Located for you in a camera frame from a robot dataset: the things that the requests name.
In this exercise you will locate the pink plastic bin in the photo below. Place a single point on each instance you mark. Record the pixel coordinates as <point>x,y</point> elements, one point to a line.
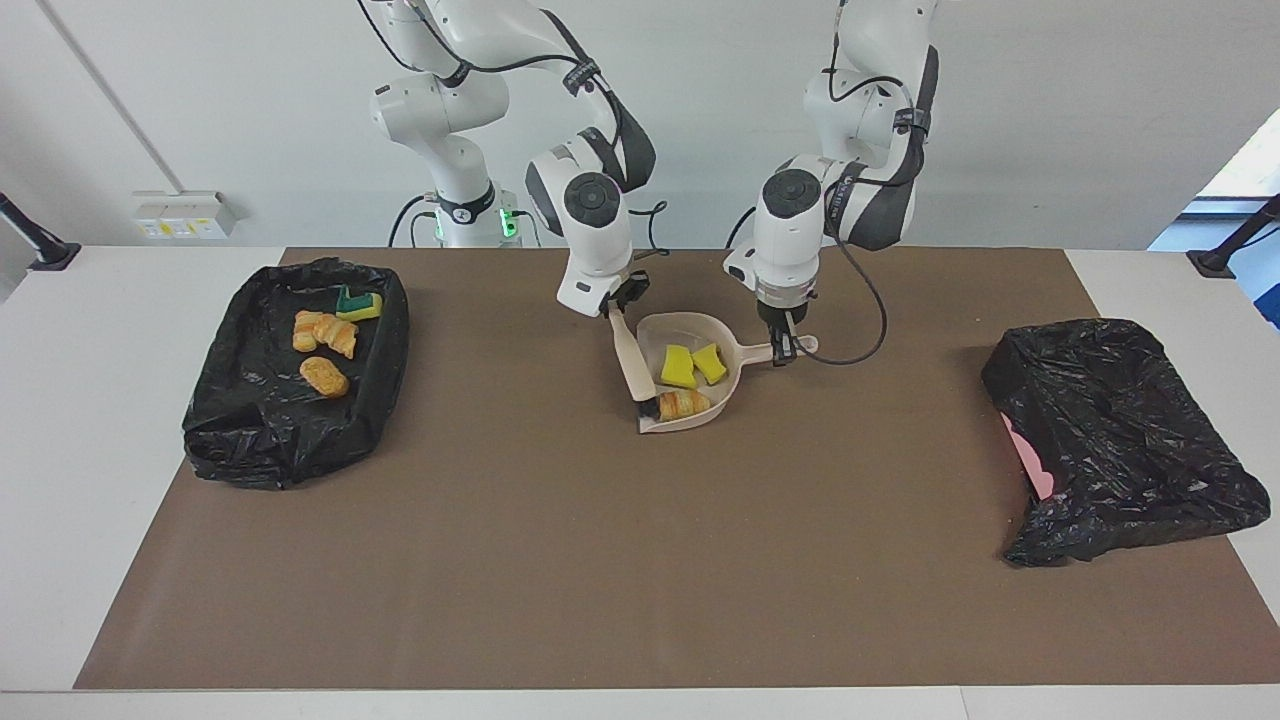
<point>1030,460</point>

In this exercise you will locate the white wall socket box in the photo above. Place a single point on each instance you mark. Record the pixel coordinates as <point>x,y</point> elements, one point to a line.
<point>180,215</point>

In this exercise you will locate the white wall conduit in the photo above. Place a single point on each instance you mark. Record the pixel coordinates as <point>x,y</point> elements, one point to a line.
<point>109,93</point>

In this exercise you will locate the striped toy croissant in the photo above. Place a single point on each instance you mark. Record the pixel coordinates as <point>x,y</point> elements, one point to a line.
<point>305,332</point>
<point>685,404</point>
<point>340,338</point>

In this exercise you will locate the beige hand brush black bristles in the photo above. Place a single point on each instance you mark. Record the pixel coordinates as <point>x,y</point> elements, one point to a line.
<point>632,365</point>

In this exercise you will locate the pale pink plastic dustpan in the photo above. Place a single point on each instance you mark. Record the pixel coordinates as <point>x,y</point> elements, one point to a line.
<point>685,330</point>

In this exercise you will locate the crumpled black trash bag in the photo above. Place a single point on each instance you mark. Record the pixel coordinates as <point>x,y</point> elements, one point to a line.
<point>1120,430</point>

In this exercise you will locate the yellow sponge piece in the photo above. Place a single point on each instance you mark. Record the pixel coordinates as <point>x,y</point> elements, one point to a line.
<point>710,362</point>
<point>678,366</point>

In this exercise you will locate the black clamp stand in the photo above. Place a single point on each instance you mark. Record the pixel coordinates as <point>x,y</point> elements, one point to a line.
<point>1215,262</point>
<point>45,250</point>

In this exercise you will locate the brown table mat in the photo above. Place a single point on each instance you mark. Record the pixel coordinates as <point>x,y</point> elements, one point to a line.
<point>400,580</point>

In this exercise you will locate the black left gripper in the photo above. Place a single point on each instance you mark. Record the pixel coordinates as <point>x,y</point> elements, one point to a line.
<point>785,305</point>

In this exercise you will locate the bin lined with black bag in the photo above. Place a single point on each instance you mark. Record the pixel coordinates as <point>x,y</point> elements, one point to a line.
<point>260,430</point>

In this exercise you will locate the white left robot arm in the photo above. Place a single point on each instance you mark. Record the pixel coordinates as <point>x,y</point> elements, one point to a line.
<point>790,230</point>

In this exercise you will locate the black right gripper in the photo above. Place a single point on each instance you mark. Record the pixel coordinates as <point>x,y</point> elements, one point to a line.
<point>632,290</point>

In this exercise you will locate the yellow and green sponge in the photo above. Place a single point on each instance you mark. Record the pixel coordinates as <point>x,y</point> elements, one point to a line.
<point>360,306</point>

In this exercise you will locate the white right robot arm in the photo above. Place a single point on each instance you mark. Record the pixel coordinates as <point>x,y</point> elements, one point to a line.
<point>590,240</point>

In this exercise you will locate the brown toy bread roll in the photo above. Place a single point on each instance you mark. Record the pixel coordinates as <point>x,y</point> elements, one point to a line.
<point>324,377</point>

